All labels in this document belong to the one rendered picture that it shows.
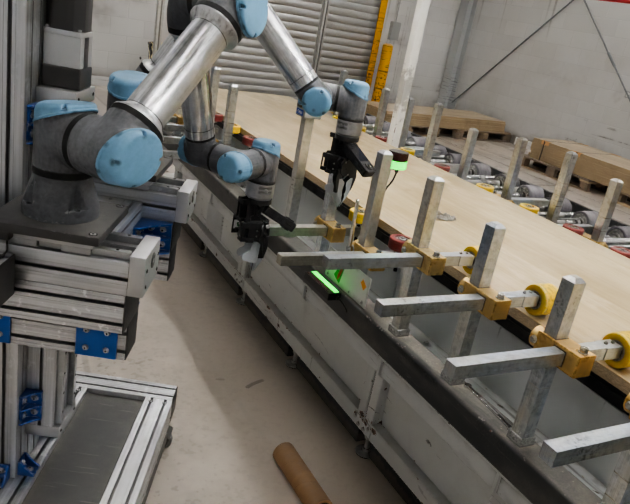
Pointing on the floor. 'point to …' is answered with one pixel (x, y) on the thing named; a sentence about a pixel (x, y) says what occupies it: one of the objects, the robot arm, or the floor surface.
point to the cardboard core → (299, 475)
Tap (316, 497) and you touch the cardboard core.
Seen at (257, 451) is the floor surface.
